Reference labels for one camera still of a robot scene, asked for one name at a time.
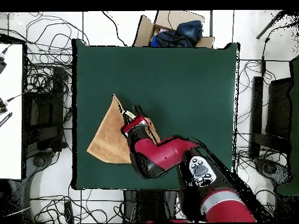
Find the black wheeled base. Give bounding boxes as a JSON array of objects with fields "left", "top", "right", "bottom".
[{"left": 253, "top": 157, "right": 293, "bottom": 187}]

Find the black camera with cable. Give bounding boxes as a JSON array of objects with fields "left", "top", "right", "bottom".
[{"left": 0, "top": 54, "right": 8, "bottom": 75}]

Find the black slotted strip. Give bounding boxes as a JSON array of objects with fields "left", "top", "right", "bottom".
[{"left": 0, "top": 112, "right": 13, "bottom": 128}]

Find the black power strip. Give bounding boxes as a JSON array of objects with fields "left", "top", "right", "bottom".
[{"left": 64, "top": 201, "right": 75, "bottom": 224}]

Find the black equipment stand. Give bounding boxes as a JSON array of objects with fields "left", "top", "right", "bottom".
[{"left": 24, "top": 66, "right": 65, "bottom": 153}]

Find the grey round base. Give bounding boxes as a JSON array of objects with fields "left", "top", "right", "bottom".
[{"left": 24, "top": 150, "right": 59, "bottom": 183}]

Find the dark navy garment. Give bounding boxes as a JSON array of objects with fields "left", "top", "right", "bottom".
[{"left": 150, "top": 30, "right": 195, "bottom": 48}]

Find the dark green table cloth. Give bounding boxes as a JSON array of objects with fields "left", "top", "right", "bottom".
[{"left": 72, "top": 38, "right": 239, "bottom": 191}]

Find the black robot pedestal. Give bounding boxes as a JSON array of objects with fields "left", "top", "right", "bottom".
[{"left": 122, "top": 190, "right": 178, "bottom": 223}]

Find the black cable tangle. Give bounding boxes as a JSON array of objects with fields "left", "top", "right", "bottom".
[{"left": 0, "top": 11, "right": 91, "bottom": 94}]

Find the black monitor stand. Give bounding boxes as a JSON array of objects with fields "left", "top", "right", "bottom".
[{"left": 249, "top": 75, "right": 295, "bottom": 159}]

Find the black cable with plug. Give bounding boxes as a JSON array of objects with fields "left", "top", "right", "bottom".
[{"left": 260, "top": 22, "right": 299, "bottom": 76}]

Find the small black device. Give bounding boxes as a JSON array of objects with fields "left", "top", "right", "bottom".
[{"left": 0, "top": 97, "right": 9, "bottom": 115}]

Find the brown cardboard box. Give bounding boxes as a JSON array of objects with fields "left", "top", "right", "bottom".
[{"left": 133, "top": 10, "right": 214, "bottom": 48}]

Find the black slanted bar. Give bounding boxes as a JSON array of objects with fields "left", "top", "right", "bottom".
[{"left": 255, "top": 10, "right": 286, "bottom": 40}]

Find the orange terry towel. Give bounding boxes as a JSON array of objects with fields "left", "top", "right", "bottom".
[{"left": 86, "top": 93, "right": 161, "bottom": 165}]

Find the blue denim garment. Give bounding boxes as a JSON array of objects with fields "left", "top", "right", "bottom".
[{"left": 175, "top": 20, "right": 203, "bottom": 42}]

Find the white side table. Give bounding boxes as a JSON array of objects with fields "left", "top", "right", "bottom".
[{"left": 0, "top": 43, "right": 24, "bottom": 180}]

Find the pink garment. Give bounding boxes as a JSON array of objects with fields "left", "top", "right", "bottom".
[{"left": 152, "top": 27, "right": 168, "bottom": 36}]

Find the long black cable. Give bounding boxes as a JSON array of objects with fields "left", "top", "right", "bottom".
[{"left": 102, "top": 10, "right": 128, "bottom": 47}]

